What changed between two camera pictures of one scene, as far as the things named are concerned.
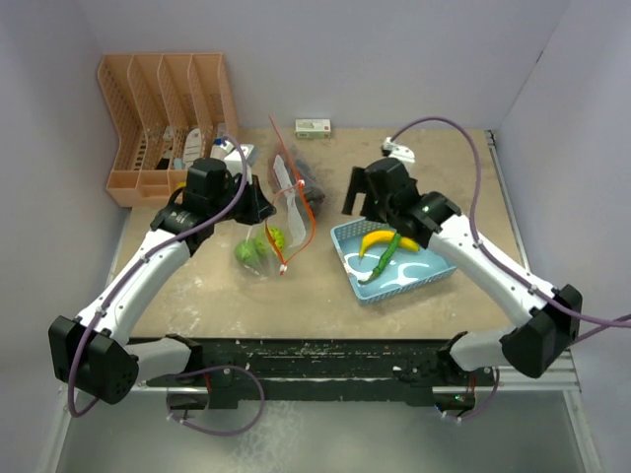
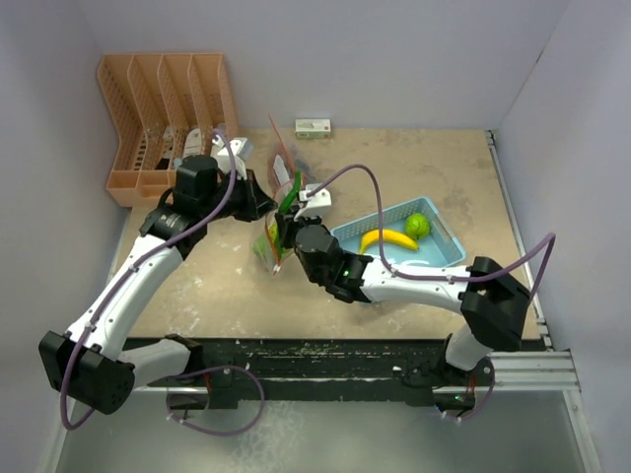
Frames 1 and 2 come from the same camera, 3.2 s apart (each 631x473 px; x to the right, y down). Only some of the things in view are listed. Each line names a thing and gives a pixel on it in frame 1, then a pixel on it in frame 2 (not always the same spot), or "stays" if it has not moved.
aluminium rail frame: (563, 375) stays
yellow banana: (385, 236) stays
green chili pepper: (384, 260) -> (292, 194)
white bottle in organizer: (192, 147) stays
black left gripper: (258, 208) stays
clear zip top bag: (294, 174) stays
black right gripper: (360, 183) -> (288, 226)
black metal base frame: (414, 371) stays
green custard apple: (249, 250) -> (260, 246)
